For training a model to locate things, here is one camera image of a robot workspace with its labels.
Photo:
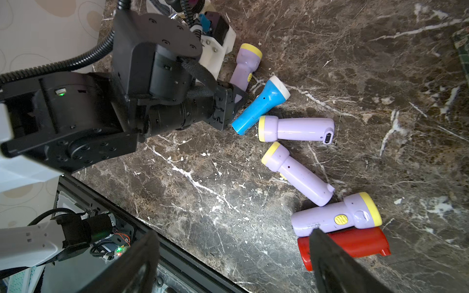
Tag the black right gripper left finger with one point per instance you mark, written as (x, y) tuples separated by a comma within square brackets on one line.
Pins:
[(134, 272)]

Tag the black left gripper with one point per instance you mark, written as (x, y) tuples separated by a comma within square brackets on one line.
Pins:
[(218, 109)]

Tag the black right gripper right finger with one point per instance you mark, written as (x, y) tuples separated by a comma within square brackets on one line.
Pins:
[(336, 271)]

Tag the purple flashlight back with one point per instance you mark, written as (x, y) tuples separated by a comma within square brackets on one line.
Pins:
[(247, 62)]

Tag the blue flashlight white rim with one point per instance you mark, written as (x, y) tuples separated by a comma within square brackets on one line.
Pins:
[(273, 94)]

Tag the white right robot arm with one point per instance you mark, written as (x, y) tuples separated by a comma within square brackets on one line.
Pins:
[(42, 242)]

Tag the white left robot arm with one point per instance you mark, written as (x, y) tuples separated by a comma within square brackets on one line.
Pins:
[(68, 121)]

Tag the large red flashlight right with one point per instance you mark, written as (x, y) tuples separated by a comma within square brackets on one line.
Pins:
[(359, 243)]

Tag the purple flashlight lying sideways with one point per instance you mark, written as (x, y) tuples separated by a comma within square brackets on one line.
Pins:
[(272, 128)]

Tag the purple flashlight yellow button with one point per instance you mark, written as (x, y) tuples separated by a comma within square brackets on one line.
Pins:
[(357, 210)]

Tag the purple flashlight middle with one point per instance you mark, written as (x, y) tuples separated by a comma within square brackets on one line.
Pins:
[(278, 159)]

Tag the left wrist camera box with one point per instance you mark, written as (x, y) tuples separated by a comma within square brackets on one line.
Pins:
[(218, 37)]

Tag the black front frame rail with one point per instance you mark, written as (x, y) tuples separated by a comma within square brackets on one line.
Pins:
[(177, 272)]

